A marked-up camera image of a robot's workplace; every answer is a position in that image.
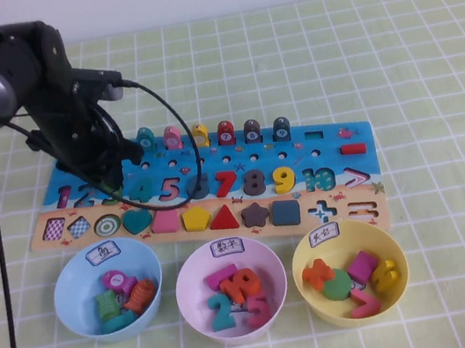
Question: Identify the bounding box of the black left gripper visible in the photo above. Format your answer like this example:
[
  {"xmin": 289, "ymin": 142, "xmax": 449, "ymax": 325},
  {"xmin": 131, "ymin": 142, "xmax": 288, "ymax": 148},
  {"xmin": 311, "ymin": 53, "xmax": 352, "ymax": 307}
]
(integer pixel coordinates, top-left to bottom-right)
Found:
[{"xmin": 18, "ymin": 59, "xmax": 150, "ymax": 204}]

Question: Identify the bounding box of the green wooden number three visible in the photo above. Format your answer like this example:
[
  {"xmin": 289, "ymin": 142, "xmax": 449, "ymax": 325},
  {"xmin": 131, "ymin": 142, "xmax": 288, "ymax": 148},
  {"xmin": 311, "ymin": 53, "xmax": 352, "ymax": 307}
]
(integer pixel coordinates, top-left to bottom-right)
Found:
[{"xmin": 98, "ymin": 179, "xmax": 128, "ymax": 207}]

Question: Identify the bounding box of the teal fish piece number four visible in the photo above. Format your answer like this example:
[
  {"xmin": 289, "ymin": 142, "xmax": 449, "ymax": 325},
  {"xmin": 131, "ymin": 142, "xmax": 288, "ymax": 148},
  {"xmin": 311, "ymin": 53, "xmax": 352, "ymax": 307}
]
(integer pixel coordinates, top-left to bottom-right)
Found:
[{"xmin": 134, "ymin": 126, "xmax": 159, "ymax": 156}]

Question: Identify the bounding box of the pink fish piece number five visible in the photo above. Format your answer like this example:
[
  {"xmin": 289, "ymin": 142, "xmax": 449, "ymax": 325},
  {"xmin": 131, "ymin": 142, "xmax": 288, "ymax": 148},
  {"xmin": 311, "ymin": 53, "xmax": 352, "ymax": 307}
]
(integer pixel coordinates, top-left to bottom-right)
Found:
[{"xmin": 160, "ymin": 124, "xmax": 185, "ymax": 153}]

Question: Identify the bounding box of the yellow fish piece number six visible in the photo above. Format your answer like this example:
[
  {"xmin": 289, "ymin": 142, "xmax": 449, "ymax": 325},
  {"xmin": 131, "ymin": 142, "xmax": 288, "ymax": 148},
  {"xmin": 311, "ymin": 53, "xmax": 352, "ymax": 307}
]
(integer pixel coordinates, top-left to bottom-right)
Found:
[{"xmin": 189, "ymin": 123, "xmax": 212, "ymax": 150}]

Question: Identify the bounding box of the red fish piece number seven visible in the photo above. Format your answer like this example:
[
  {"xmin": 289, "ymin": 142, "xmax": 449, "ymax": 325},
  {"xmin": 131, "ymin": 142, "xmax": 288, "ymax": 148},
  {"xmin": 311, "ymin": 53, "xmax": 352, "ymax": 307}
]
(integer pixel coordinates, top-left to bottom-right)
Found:
[{"xmin": 214, "ymin": 120, "xmax": 238, "ymax": 149}]

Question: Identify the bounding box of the magenta fish piece number one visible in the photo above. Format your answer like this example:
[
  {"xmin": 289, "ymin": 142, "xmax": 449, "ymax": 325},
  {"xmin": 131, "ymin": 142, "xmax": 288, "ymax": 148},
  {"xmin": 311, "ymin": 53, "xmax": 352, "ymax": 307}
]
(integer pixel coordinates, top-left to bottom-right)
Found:
[{"xmin": 100, "ymin": 265, "xmax": 140, "ymax": 297}]

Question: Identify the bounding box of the light blue plastic bowl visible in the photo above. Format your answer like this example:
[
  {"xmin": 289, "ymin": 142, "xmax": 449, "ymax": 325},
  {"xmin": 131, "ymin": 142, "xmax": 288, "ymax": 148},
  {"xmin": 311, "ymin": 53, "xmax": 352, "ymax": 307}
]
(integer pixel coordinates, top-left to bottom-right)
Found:
[{"xmin": 44, "ymin": 230, "xmax": 173, "ymax": 348}]

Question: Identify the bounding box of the orange fish piece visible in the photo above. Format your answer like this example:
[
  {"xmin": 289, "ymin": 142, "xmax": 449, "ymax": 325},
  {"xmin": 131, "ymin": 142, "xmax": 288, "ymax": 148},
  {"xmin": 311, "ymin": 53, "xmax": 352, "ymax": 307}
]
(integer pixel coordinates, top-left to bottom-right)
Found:
[{"xmin": 120, "ymin": 278, "xmax": 160, "ymax": 316}]

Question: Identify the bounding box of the brown fish piece number eight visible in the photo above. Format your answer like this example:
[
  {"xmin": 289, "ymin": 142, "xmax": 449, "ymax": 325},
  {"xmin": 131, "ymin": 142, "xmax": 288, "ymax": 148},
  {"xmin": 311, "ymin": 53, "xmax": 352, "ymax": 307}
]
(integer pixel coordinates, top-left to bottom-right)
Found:
[{"xmin": 240, "ymin": 118, "xmax": 265, "ymax": 146}]

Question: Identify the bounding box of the blue wooden puzzle board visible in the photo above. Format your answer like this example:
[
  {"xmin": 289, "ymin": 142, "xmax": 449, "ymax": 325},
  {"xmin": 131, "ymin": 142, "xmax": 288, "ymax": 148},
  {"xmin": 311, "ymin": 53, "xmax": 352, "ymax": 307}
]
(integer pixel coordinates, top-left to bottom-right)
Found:
[{"xmin": 15, "ymin": 100, "xmax": 395, "ymax": 291}]

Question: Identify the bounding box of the green fish piece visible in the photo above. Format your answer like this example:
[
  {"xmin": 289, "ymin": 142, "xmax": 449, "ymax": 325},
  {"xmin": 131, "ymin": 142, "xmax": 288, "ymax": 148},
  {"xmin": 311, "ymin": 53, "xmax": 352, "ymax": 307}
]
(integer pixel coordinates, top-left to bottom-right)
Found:
[{"xmin": 93, "ymin": 289, "xmax": 122, "ymax": 325}]

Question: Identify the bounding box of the pink plastic bowl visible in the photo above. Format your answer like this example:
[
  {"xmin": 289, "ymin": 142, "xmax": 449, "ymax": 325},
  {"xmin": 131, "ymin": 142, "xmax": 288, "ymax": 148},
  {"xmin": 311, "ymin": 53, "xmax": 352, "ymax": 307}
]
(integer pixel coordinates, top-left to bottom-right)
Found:
[{"xmin": 167, "ymin": 229, "xmax": 297, "ymax": 348}]

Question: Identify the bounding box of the teal flat fish piece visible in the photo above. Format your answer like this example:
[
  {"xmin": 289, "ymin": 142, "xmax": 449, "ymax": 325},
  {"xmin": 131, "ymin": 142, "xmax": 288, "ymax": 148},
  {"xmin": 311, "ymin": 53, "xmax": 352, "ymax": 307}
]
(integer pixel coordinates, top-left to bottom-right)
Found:
[{"xmin": 100, "ymin": 308, "xmax": 141, "ymax": 335}]

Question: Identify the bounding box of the dark grey fish piece nine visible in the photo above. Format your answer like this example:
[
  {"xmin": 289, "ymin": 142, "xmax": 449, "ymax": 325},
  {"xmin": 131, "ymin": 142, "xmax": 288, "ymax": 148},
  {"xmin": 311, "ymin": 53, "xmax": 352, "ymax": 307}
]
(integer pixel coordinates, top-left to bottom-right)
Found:
[{"xmin": 270, "ymin": 115, "xmax": 295, "ymax": 144}]

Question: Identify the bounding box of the yellow plastic bowl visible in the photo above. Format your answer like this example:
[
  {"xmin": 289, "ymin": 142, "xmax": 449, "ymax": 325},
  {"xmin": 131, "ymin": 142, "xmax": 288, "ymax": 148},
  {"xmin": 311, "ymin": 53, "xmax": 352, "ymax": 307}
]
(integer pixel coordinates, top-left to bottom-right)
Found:
[{"xmin": 285, "ymin": 211, "xmax": 417, "ymax": 338}]

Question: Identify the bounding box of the teal wooden number four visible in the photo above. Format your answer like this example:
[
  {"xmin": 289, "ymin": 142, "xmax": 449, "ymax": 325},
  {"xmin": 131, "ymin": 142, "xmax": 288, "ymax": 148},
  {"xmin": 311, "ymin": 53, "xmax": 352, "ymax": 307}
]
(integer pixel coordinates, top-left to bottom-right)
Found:
[{"xmin": 126, "ymin": 177, "xmax": 157, "ymax": 207}]

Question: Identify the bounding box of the teal wooden heart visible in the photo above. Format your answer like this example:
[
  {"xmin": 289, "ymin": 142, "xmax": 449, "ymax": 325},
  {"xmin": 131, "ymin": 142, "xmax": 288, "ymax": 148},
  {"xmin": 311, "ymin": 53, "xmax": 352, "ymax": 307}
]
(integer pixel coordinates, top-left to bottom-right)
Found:
[{"xmin": 122, "ymin": 207, "xmax": 156, "ymax": 239}]

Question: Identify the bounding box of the pink wooden trapezoid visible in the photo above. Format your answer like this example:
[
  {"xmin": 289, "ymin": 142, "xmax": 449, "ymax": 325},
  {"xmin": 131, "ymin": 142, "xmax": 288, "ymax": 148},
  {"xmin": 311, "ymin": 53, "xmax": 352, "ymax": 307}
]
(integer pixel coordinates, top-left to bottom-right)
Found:
[{"xmin": 149, "ymin": 209, "xmax": 183, "ymax": 238}]

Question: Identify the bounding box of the dark blue wooden number six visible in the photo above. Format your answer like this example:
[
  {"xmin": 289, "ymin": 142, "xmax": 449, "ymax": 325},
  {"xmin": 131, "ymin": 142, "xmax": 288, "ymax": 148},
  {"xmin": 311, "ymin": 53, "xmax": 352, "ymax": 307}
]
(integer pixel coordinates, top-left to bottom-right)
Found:
[{"xmin": 185, "ymin": 172, "xmax": 214, "ymax": 203}]

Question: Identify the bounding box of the yellow wooden pentagon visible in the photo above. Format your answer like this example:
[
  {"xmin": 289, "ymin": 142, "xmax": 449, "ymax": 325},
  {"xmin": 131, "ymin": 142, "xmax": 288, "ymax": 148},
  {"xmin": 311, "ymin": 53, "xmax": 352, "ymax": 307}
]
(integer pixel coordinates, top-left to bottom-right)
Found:
[{"xmin": 181, "ymin": 204, "xmax": 215, "ymax": 235}]

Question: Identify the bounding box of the red wooden number seven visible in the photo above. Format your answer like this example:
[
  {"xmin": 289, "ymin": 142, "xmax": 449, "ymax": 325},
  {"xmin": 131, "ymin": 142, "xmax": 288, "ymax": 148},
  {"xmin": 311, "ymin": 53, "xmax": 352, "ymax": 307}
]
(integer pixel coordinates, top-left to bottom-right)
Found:
[{"xmin": 210, "ymin": 169, "xmax": 241, "ymax": 200}]

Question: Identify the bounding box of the red wooden triangle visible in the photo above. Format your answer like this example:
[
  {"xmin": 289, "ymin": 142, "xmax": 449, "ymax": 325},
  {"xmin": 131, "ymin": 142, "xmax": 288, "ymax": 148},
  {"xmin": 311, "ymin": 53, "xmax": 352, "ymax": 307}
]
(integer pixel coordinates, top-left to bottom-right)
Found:
[{"xmin": 207, "ymin": 203, "xmax": 244, "ymax": 235}]

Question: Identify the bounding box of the brown wooden number eight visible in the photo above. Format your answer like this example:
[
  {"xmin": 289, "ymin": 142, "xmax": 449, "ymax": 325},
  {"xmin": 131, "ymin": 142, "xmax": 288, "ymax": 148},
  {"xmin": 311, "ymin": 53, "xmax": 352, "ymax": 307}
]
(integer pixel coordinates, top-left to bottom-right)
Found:
[{"xmin": 240, "ymin": 167, "xmax": 270, "ymax": 200}]

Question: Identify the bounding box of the brown wooden star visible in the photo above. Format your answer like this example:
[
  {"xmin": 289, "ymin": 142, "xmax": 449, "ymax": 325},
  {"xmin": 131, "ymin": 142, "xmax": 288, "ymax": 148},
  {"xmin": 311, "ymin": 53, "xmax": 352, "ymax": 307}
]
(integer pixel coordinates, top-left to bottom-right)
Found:
[{"xmin": 240, "ymin": 201, "xmax": 274, "ymax": 231}]

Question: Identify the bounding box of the magenta wooden number one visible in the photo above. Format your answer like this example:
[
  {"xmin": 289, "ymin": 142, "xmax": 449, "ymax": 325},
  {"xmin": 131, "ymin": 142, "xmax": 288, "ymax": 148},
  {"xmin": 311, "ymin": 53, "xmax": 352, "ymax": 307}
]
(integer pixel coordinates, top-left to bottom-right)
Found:
[{"xmin": 204, "ymin": 262, "xmax": 242, "ymax": 292}]

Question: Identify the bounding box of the yellow wooden number nine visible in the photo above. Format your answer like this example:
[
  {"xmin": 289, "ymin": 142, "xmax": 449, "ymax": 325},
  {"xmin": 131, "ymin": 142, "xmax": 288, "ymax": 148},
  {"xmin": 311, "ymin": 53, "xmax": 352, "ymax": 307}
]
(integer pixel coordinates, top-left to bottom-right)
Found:
[{"xmin": 270, "ymin": 165, "xmax": 300, "ymax": 197}]

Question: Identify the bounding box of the dark blue wooden square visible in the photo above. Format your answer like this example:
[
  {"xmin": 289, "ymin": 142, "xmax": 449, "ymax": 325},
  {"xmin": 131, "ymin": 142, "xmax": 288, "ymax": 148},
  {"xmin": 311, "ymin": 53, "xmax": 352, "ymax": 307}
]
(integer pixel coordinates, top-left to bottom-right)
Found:
[{"xmin": 269, "ymin": 197, "xmax": 304, "ymax": 229}]

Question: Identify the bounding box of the orange wooden number ten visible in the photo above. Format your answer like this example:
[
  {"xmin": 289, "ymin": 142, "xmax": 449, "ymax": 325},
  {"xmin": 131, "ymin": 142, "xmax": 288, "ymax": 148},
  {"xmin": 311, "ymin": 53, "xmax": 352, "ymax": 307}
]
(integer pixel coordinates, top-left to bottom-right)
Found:
[{"xmin": 217, "ymin": 266, "xmax": 263, "ymax": 304}]

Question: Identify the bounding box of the teal wooden number two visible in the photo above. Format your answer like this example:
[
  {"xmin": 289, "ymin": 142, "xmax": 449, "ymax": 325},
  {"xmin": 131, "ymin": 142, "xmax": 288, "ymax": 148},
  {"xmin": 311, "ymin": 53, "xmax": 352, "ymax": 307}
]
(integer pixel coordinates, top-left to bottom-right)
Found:
[{"xmin": 205, "ymin": 291, "xmax": 238, "ymax": 333}]

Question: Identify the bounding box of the pink wooden number five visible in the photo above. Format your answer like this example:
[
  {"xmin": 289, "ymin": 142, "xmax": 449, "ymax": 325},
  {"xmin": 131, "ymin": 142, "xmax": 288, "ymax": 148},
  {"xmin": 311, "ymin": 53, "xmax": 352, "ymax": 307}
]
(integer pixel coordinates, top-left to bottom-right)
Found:
[{"xmin": 242, "ymin": 292, "xmax": 273, "ymax": 331}]

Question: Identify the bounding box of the orange wooden plus sign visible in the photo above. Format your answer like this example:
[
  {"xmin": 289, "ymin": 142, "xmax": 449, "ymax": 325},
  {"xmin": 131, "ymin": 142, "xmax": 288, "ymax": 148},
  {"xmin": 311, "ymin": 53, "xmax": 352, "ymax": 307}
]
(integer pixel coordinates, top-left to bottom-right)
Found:
[{"xmin": 299, "ymin": 255, "xmax": 337, "ymax": 292}]

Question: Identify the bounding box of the red wooden minus sign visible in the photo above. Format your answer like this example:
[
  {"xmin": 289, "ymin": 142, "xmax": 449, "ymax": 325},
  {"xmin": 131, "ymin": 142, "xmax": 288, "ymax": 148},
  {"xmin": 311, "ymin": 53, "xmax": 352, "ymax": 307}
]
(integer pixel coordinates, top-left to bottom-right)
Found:
[{"xmin": 338, "ymin": 141, "xmax": 367, "ymax": 158}]

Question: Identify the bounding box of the green wooden circle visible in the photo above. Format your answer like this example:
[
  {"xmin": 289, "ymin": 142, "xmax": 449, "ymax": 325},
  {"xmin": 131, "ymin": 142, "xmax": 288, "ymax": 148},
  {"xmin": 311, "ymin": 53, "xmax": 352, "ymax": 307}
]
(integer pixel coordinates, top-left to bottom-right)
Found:
[{"xmin": 318, "ymin": 266, "xmax": 355, "ymax": 303}]

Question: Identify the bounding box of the magenta wooden diamond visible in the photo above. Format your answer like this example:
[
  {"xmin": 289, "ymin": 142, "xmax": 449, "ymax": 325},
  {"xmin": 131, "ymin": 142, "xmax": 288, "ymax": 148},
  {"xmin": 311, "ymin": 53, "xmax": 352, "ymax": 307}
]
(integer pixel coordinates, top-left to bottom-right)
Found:
[{"xmin": 344, "ymin": 248, "xmax": 383, "ymax": 285}]

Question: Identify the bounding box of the pink wooden greater-than sign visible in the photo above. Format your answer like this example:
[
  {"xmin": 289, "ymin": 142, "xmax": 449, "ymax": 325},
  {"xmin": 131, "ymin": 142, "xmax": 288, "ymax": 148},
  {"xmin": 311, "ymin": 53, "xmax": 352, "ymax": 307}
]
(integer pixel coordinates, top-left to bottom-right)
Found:
[{"xmin": 346, "ymin": 284, "xmax": 383, "ymax": 320}]

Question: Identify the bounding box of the green checked tablecloth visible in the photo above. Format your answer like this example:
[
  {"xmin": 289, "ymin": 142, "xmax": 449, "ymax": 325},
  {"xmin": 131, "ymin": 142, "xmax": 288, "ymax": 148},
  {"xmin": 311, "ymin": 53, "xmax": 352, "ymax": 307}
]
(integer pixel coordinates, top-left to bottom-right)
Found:
[{"xmin": 0, "ymin": 0, "xmax": 465, "ymax": 348}]

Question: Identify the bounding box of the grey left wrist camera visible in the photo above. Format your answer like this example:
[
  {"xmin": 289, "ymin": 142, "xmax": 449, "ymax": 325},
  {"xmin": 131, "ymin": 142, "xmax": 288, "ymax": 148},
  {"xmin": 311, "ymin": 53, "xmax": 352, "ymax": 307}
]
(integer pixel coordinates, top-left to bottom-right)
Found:
[{"xmin": 74, "ymin": 62, "xmax": 128, "ymax": 107}]

